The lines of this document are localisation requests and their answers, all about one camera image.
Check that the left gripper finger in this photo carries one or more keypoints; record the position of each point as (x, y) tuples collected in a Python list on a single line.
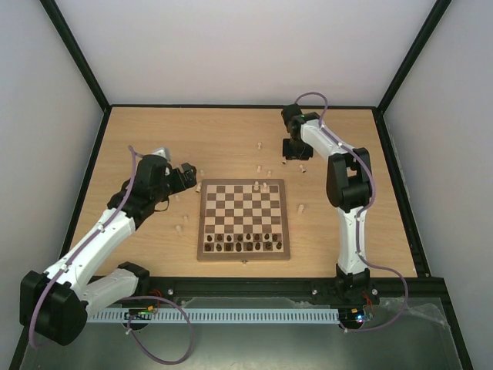
[(189, 181), (189, 171)]

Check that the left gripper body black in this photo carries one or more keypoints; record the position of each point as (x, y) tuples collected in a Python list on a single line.
[(178, 185)]

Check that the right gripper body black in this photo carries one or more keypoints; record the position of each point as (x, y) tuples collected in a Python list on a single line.
[(296, 149)]

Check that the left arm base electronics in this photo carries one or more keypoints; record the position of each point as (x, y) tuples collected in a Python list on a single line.
[(141, 315)]

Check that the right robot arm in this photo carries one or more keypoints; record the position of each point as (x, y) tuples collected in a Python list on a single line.
[(349, 189)]

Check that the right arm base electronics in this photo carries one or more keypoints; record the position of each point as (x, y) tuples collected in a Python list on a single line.
[(355, 318)]

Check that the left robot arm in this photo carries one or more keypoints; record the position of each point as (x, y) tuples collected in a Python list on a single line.
[(58, 302)]

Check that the wooden chess board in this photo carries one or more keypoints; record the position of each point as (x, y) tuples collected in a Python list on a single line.
[(231, 206)]

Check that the dark pieces back row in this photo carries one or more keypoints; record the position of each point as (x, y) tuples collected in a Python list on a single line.
[(249, 237)]

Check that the dark pieces row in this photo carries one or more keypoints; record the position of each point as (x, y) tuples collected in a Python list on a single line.
[(249, 237), (237, 247)]

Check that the dark pieces front row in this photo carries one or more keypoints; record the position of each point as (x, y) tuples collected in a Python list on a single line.
[(237, 247)]

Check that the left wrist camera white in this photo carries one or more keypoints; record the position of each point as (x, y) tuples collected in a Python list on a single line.
[(163, 152)]

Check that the black aluminium frame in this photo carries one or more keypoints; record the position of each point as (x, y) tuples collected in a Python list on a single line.
[(423, 286)]

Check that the grey slotted cable duct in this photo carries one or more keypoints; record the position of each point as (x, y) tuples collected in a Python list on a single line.
[(324, 316)]

